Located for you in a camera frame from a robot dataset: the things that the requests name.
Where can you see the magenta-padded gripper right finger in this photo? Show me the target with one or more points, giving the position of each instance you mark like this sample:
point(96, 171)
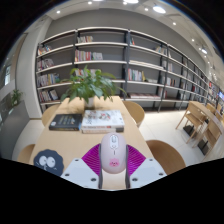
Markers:
point(148, 170)

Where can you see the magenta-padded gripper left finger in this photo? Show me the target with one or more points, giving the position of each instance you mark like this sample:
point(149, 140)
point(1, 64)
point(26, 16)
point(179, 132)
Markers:
point(78, 171)

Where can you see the pink computer mouse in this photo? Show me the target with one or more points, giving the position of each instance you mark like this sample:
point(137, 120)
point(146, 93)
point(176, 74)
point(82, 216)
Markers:
point(113, 153)

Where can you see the dark cartoon-print mouse pad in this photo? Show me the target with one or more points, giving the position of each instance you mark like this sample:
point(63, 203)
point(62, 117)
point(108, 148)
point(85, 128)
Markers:
point(48, 162)

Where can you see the black book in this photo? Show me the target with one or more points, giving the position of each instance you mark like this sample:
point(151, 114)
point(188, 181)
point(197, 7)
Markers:
point(66, 122)

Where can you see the white illustrated thick book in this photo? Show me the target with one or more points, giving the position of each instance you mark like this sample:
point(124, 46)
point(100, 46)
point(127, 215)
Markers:
point(102, 119)

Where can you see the group of wooden slatted chairs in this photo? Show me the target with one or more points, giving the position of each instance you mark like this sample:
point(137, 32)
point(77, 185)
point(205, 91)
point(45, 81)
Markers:
point(196, 115)

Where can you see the green potted plant white pot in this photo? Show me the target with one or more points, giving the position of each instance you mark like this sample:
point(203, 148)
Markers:
point(88, 87)

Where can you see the small green ledge plant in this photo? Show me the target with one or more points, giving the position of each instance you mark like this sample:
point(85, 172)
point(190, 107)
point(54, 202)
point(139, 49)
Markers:
point(16, 97)

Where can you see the grey shelf unit with books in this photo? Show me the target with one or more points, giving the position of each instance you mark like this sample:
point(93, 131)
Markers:
point(100, 44)

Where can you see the group of ceiling lights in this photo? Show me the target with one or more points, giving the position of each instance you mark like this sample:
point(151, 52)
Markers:
point(159, 9)

